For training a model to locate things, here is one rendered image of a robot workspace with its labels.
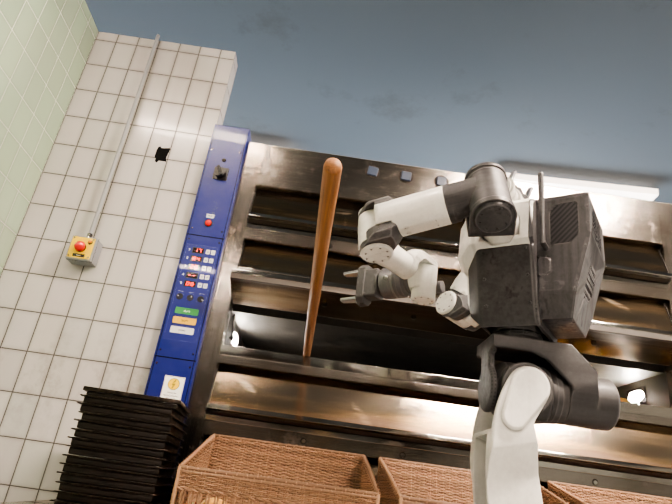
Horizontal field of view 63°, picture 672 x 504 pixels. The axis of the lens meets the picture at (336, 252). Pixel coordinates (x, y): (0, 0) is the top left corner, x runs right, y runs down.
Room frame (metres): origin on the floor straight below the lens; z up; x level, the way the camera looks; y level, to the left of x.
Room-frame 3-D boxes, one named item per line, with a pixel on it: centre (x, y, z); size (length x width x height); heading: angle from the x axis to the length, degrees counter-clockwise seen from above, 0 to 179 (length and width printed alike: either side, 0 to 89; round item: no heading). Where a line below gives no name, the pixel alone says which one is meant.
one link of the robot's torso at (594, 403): (1.22, -0.51, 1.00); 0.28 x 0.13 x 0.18; 90
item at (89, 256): (2.04, 0.99, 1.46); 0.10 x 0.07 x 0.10; 91
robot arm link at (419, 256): (1.37, -0.23, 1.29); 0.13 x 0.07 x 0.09; 134
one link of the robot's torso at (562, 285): (1.20, -0.47, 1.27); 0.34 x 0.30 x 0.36; 145
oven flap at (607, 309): (2.11, -0.51, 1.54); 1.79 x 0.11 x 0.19; 91
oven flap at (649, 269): (2.11, -0.51, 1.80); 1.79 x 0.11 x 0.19; 91
